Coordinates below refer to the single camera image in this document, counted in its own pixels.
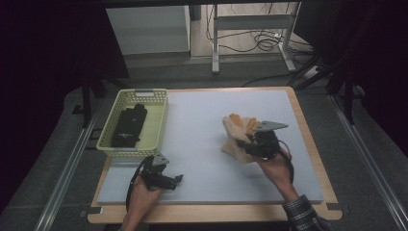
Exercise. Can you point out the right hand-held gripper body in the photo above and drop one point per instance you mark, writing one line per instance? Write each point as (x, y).
(266, 142)

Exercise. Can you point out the tan plush toy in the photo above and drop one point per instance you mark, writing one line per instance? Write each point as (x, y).
(234, 152)

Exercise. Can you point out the white cabinet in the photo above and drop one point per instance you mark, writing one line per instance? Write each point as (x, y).
(147, 29)

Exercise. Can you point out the black tripod stand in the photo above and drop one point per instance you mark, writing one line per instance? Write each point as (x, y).
(320, 73)

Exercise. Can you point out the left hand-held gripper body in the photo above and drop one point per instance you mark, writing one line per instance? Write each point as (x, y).
(155, 174)

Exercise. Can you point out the black glove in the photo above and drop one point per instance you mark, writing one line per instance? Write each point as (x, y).
(123, 138)
(134, 117)

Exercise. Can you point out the light green plastic basket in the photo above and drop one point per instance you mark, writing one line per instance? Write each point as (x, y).
(157, 128)

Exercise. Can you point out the person's right hand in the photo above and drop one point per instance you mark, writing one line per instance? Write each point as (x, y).
(279, 173)

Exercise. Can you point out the metal floor rail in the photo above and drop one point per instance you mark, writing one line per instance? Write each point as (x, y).
(64, 173)
(369, 160)

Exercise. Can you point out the white foam mat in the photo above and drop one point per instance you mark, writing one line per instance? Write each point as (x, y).
(198, 128)

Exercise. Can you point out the person's left hand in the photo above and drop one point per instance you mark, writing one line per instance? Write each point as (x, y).
(141, 195)

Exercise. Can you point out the white metal desk frame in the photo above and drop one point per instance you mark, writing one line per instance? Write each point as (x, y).
(253, 22)

